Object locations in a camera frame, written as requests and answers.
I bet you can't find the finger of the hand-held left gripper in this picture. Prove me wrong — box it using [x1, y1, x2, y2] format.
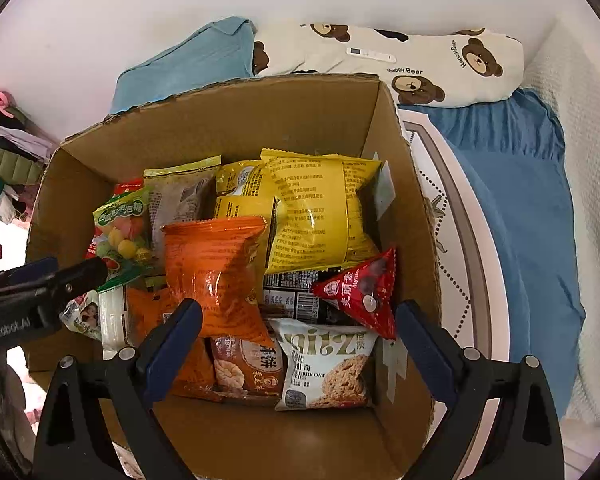
[0, 256, 61, 297]
[45, 257, 110, 311]

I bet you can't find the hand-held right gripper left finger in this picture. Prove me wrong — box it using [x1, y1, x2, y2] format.
[32, 299, 203, 480]

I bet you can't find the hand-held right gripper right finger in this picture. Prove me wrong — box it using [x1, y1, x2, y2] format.
[395, 300, 566, 480]

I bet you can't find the orange snack packet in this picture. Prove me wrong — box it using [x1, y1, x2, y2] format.
[161, 216, 276, 348]
[125, 285, 223, 403]

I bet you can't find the fruit candy packet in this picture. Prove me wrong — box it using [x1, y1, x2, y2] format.
[87, 185, 156, 281]

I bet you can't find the brown cracker snack packet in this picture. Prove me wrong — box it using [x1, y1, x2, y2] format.
[210, 332, 286, 401]

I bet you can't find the red triangular snack packet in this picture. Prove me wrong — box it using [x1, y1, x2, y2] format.
[311, 246, 398, 341]

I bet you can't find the white oat cookie packet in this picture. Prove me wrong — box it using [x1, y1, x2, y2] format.
[269, 317, 381, 412]

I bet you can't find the long red snack packet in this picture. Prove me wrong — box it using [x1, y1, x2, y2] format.
[112, 178, 146, 196]

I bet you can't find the beige grey snack packet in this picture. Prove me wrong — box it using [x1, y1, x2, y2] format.
[142, 155, 223, 251]

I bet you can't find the small yellow snack packet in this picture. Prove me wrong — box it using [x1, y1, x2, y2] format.
[212, 160, 276, 271]

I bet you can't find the large yellow snack packet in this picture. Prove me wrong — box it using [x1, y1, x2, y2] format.
[260, 147, 383, 276]

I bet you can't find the brown cardboard box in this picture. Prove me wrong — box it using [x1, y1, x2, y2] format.
[25, 72, 443, 480]

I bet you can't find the plain white snack packet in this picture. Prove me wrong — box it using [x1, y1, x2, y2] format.
[97, 280, 136, 356]

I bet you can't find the pile of clothes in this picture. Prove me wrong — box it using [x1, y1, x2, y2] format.
[0, 105, 56, 261]

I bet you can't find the black snack packet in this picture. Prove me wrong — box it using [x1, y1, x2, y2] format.
[260, 267, 351, 326]

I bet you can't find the blue blanket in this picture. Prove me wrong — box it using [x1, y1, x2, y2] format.
[397, 87, 588, 421]

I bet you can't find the light blue pillow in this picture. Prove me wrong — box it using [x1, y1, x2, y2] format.
[110, 16, 257, 115]

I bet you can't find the white textured blanket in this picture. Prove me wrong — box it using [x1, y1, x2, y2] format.
[522, 20, 600, 426]

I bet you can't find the bear print pillow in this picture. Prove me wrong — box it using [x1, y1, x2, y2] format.
[252, 20, 526, 109]

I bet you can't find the white remote control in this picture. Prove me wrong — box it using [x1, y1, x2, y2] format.
[346, 47, 396, 61]

